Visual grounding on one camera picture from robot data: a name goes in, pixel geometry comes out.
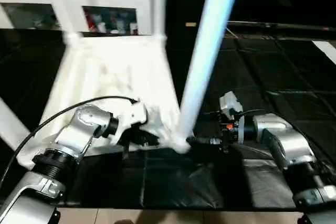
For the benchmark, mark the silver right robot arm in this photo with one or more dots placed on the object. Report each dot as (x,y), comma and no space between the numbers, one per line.
(286,148)

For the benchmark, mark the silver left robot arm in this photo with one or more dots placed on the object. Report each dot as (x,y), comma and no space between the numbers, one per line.
(63,150)

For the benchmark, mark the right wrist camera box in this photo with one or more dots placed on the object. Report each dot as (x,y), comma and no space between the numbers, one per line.
(230,104)

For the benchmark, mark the red bottle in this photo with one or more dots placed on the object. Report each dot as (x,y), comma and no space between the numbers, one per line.
(92,23)

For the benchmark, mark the black work mat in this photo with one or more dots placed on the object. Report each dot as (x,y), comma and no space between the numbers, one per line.
(252,114)

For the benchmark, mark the small tan label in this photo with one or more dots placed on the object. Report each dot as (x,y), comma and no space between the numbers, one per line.
(190,24)

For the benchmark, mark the white plastic table top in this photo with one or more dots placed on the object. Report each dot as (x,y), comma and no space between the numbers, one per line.
(105,82)

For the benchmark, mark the white plastic table leg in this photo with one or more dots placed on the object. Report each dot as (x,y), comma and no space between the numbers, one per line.
(65,14)
(159,9)
(207,51)
(11,127)

